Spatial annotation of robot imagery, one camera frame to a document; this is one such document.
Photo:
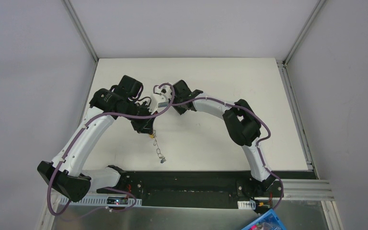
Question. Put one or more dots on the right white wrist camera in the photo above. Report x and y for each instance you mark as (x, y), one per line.
(160, 90)

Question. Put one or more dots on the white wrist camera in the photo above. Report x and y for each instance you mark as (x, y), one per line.
(160, 90)
(158, 102)

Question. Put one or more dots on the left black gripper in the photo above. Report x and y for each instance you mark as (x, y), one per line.
(143, 125)

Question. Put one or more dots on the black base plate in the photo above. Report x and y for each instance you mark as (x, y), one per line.
(195, 189)

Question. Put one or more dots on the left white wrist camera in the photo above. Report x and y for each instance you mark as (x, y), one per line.
(158, 102)

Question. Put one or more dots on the blue plastic bin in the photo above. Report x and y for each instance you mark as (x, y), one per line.
(267, 221)

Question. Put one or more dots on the aluminium frame rail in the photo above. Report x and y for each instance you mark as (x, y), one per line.
(80, 29)

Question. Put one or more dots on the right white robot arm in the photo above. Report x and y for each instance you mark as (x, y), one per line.
(243, 126)

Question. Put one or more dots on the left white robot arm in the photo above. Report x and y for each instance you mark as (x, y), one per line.
(65, 172)

